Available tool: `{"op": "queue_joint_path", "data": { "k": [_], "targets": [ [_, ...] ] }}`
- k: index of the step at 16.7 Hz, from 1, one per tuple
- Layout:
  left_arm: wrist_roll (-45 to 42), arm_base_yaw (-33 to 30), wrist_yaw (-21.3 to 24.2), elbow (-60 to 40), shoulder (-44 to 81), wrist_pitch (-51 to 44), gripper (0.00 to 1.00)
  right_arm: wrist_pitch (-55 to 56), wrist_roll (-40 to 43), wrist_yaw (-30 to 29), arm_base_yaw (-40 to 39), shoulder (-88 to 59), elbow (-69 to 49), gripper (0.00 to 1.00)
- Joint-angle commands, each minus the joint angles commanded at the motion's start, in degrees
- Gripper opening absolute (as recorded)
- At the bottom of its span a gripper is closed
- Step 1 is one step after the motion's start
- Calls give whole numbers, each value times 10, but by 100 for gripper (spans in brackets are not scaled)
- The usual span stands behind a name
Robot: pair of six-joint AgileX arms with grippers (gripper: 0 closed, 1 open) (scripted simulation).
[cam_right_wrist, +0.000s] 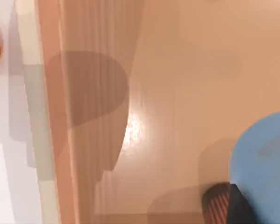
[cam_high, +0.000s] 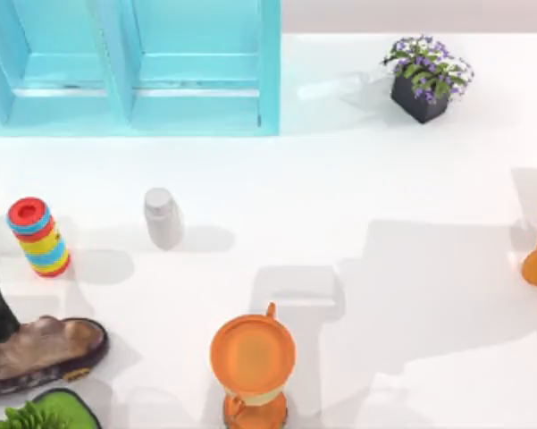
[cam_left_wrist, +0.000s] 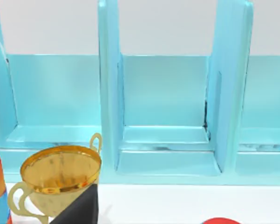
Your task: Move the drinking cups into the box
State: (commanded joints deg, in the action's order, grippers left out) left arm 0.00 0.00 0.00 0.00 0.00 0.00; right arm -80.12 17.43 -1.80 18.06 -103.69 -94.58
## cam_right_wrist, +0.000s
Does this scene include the dark red striped object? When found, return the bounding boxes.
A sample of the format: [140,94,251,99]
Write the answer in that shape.
[201,182,231,224]

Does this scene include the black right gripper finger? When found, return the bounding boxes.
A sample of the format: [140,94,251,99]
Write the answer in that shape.
[225,183,257,224]

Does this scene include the shallow salmon-coloured box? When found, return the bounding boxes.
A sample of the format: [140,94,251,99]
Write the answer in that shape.
[34,0,280,224]

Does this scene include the light blue round object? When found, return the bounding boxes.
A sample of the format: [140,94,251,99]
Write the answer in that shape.
[228,110,280,224]

